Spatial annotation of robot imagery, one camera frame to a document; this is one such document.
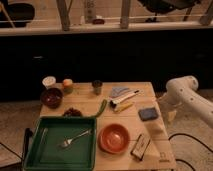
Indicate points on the wooden table leg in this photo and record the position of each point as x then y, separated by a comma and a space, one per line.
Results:
125, 11
63, 13

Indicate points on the silver fork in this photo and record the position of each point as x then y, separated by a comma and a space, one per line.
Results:
68, 142

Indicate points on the yellow corn piece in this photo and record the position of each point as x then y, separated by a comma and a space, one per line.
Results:
123, 106

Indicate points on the white lidded cup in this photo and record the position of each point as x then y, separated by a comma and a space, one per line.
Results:
49, 81

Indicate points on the dark maroon bowl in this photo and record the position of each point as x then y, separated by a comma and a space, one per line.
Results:
51, 97

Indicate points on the dark red berry cluster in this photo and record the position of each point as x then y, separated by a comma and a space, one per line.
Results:
72, 112

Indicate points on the white tube with black cap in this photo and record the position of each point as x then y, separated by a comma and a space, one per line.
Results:
115, 102

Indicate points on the green plastic tray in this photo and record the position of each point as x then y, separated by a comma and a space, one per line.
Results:
45, 154

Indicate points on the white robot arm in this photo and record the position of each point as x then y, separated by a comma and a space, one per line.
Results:
182, 90

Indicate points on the blue sponge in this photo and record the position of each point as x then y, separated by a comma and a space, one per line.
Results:
147, 114

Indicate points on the small dark metal cup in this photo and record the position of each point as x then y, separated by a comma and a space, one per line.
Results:
97, 87

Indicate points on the black brown box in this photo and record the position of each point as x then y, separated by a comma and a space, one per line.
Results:
140, 146

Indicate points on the wooden table leg left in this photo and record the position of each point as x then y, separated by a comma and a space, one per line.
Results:
63, 13

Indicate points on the black round seat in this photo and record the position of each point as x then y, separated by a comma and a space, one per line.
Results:
20, 13

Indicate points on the black office chair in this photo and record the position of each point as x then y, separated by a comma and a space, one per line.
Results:
165, 6

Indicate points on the wooden table leg right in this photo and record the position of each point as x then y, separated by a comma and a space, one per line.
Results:
125, 11

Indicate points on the small dark red dish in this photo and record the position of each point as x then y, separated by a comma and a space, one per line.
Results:
98, 21

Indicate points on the grey folded cloth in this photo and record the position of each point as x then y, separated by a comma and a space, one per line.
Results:
118, 91

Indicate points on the green pepper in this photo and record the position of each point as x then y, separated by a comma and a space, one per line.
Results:
101, 108

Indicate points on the orange topped jar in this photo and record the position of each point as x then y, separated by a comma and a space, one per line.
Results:
67, 85

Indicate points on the red orange bowl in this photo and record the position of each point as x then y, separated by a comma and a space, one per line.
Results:
114, 138

